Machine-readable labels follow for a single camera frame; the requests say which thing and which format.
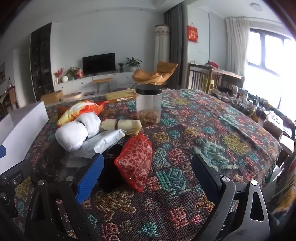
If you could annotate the white sheer curtain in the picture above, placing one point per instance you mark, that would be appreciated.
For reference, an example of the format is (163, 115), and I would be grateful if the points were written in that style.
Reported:
(235, 46)

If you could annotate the cluster of bottles and jars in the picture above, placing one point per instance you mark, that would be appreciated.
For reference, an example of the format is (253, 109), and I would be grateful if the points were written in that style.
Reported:
(240, 99)

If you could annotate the orange lounge chair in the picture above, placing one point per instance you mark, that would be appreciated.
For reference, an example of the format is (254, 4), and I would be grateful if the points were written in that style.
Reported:
(148, 75)

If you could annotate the flat yellow cardboard box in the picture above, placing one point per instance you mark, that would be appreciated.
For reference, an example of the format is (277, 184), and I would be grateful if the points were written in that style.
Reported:
(120, 96)

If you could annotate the dark glass display cabinet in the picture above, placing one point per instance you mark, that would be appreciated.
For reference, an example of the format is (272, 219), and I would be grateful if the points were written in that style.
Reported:
(42, 62)

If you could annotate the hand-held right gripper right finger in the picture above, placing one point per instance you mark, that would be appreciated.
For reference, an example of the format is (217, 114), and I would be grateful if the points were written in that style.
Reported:
(204, 172)

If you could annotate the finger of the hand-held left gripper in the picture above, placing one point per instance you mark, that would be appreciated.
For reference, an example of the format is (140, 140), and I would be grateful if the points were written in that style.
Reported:
(2, 151)
(8, 197)

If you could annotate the white television cabinet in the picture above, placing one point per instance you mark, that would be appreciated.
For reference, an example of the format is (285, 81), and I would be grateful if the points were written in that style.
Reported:
(120, 78)

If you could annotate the bushy green potted plant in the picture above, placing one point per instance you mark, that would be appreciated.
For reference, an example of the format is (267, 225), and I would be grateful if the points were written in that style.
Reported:
(71, 71)

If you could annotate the woven basket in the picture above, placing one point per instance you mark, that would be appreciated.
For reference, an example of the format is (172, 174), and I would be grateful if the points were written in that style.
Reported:
(272, 124)

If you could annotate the black television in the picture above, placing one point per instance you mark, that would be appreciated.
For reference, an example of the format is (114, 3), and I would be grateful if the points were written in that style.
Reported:
(99, 63)

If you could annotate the white standing air conditioner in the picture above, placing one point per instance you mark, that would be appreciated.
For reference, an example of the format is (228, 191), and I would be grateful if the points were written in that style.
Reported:
(161, 46)

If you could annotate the round white vase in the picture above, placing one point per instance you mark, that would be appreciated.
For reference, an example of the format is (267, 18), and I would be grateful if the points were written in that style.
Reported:
(64, 78)

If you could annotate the red gift bag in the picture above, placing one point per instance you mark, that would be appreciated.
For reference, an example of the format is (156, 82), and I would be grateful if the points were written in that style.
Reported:
(79, 73)

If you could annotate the clear jar with black lid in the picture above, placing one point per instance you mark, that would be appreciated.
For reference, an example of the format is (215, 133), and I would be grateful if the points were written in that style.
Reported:
(148, 104)

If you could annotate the round ceiling light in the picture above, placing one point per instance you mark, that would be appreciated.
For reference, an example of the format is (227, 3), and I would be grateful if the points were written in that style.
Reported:
(256, 6)

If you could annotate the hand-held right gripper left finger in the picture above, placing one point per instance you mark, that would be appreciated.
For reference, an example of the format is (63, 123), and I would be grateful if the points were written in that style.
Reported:
(90, 178)

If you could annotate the patterned woven blanket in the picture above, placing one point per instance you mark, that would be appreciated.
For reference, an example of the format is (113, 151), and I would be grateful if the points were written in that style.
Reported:
(185, 129)

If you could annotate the red mesh bag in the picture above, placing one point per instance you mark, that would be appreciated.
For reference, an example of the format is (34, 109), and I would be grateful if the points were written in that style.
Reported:
(134, 162)

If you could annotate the red wall hanging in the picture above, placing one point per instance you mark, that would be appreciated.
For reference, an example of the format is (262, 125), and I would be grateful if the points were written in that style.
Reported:
(193, 33)

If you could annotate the clear plastic bag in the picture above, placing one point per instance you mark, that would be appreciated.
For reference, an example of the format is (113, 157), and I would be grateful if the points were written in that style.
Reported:
(71, 162)

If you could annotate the cream cloth with band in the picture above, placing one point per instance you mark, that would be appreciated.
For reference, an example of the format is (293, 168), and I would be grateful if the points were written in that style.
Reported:
(124, 125)

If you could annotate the red flowers in vase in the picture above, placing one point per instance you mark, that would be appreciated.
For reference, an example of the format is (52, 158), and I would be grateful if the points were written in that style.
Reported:
(58, 73)

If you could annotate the brown cardboard box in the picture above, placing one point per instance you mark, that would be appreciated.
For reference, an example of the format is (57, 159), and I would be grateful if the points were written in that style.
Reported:
(52, 97)

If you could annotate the black fluffy headband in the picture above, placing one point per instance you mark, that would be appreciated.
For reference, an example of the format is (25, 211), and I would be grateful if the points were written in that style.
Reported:
(111, 171)

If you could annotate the wooden stool with metal legs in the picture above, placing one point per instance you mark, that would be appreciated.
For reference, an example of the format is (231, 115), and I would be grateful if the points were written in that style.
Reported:
(103, 80)

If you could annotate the dark framed window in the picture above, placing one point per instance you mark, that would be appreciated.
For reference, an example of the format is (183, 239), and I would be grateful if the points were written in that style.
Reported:
(270, 53)

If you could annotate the grey curtain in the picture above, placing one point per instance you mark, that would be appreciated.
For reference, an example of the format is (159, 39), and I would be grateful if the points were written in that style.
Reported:
(175, 46)

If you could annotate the small green potted plant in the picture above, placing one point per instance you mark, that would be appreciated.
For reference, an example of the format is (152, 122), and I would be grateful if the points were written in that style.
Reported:
(121, 67)

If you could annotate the white board panel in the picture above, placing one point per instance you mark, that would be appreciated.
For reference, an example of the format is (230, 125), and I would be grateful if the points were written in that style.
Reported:
(25, 120)

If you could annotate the large green potted plant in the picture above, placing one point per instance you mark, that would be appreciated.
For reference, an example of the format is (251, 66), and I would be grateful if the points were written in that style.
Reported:
(133, 62)

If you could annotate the round wooden tray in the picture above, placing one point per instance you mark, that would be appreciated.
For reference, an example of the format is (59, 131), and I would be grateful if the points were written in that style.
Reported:
(71, 96)

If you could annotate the white fluffy towel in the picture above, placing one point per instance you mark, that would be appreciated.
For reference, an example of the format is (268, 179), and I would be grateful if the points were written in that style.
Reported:
(71, 136)

